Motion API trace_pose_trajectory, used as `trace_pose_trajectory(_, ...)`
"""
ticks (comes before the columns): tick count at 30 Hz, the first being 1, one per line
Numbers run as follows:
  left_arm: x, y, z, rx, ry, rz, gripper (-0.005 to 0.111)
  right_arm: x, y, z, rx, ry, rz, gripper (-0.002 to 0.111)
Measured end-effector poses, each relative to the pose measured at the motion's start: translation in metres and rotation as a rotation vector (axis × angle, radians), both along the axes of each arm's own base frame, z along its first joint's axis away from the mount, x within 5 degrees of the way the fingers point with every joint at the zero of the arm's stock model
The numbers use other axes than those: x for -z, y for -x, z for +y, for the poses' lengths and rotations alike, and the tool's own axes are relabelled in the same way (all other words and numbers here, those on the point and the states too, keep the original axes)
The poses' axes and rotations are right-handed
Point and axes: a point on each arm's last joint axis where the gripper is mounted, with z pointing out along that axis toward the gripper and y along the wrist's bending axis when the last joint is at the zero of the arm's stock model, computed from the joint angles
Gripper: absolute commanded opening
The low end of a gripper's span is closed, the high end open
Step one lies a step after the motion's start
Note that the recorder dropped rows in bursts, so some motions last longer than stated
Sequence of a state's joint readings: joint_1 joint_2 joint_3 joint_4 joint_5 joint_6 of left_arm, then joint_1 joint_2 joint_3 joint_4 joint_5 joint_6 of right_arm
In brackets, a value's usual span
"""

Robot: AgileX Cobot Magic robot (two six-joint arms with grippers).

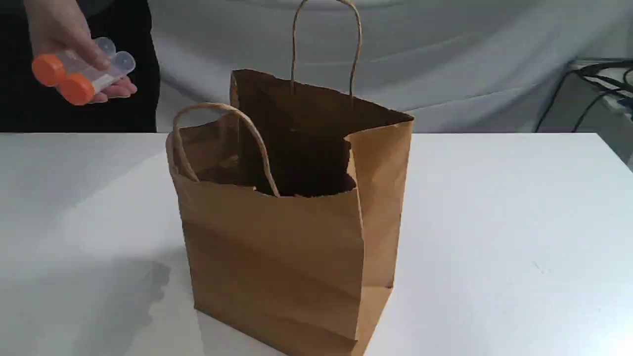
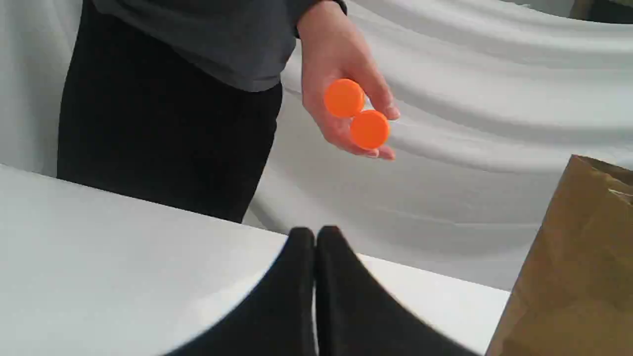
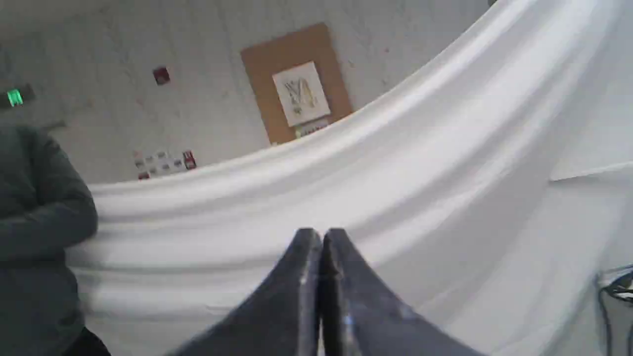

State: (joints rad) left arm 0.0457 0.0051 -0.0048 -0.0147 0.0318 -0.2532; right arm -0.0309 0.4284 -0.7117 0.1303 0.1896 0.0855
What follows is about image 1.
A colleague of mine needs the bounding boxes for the clear tube orange cap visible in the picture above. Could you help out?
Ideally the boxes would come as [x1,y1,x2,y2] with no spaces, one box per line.
[31,38,116,87]
[57,50,136,106]

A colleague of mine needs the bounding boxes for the person's black torso clothing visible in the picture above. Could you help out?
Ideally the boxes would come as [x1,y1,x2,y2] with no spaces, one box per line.
[1,0,160,133]

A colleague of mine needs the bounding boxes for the black cables at right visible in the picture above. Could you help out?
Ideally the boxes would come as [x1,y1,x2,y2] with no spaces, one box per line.
[535,60,633,133]

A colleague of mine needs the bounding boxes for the grey side table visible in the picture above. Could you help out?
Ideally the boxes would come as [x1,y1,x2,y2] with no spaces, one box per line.
[534,58,633,169]

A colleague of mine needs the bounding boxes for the person's hand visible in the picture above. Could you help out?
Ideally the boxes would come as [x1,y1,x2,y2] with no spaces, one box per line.
[24,0,151,106]

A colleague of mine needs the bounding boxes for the brown paper bag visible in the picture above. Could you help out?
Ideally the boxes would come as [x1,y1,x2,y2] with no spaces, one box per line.
[166,0,415,356]

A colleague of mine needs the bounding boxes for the grey backdrop cloth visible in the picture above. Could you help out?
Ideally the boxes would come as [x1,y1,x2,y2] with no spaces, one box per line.
[149,0,632,132]

